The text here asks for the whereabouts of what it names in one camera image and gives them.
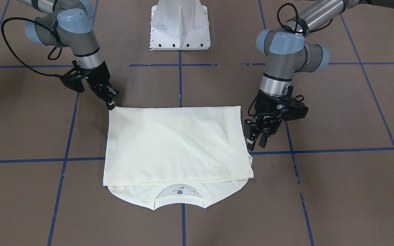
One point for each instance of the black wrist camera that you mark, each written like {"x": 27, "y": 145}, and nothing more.
{"x": 291, "y": 108}
{"x": 74, "y": 77}

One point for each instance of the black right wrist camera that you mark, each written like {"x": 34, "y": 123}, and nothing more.
{"x": 74, "y": 77}

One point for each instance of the cream long-sleeve cat shirt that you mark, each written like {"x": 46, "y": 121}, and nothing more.
{"x": 161, "y": 156}

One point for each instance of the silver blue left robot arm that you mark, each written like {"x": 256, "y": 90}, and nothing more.
{"x": 287, "y": 54}

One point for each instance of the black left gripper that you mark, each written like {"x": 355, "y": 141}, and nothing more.
{"x": 264, "y": 106}

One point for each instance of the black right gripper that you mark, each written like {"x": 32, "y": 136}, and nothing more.
{"x": 99, "y": 76}

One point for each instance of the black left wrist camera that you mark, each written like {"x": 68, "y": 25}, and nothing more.
{"x": 291, "y": 108}

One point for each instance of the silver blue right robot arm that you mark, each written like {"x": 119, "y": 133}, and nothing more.
{"x": 67, "y": 23}

